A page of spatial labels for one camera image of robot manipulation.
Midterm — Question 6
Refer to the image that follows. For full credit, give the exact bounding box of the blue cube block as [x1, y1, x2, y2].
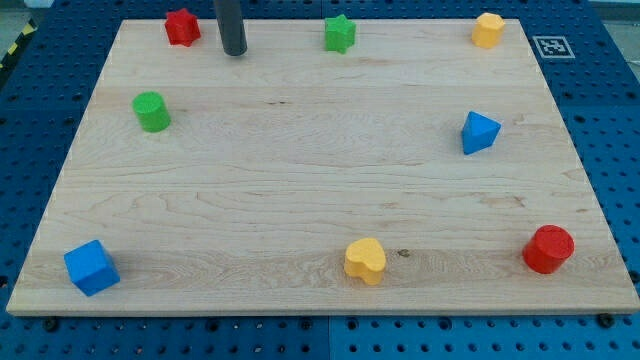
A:
[63, 239, 121, 297]

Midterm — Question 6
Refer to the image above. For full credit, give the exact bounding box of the yellow heart block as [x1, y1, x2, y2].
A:
[343, 238, 386, 286]

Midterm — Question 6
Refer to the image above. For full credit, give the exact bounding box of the light wooden board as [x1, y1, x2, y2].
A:
[7, 19, 639, 317]

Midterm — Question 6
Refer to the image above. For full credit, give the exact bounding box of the green star block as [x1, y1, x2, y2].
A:
[324, 14, 356, 54]

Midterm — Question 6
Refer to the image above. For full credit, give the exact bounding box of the blue triangle block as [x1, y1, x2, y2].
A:
[461, 111, 502, 155]

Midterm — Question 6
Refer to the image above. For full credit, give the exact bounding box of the green cylinder block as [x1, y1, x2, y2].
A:
[132, 91, 171, 133]

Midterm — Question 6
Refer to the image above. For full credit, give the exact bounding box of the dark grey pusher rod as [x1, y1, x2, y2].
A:
[213, 0, 247, 56]

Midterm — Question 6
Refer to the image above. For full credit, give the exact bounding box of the red star block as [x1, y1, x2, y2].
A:
[164, 8, 201, 47]

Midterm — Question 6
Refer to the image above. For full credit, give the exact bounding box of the yellow hexagon block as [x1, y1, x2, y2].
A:
[471, 12, 505, 49]

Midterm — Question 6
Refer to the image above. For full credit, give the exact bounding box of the red cylinder block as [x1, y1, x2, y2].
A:
[522, 224, 575, 274]

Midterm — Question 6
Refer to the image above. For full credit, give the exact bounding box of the white fiducial marker tag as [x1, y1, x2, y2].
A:
[532, 35, 575, 59]

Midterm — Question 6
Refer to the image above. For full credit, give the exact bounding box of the black board stop bolt left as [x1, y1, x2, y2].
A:
[42, 317, 59, 333]

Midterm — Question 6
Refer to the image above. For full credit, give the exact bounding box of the black board stop bolt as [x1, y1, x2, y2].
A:
[42, 317, 59, 333]
[596, 313, 615, 329]

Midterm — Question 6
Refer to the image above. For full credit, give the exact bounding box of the black board stop bolt right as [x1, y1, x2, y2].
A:
[596, 313, 615, 329]

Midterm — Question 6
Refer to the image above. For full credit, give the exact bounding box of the yellow black hazard tape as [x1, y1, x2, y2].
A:
[1, 19, 38, 72]

